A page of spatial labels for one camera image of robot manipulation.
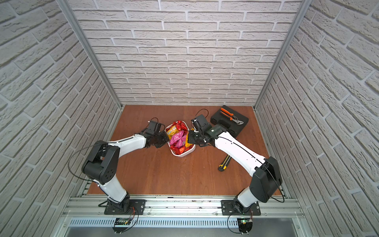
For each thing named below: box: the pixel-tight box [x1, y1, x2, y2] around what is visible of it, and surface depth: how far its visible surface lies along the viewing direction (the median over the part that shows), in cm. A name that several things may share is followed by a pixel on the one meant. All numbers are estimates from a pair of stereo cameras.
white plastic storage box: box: [164, 120, 196, 158], surface depth 93 cm
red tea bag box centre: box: [170, 145, 186, 155], surface depth 91 cm
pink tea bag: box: [169, 130, 187, 148], surface depth 92 cm
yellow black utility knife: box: [217, 154, 232, 172], surface depth 89 cm
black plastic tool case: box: [210, 104, 250, 139], surface depth 106 cm
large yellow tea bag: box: [166, 125, 180, 141], surface depth 96 cm
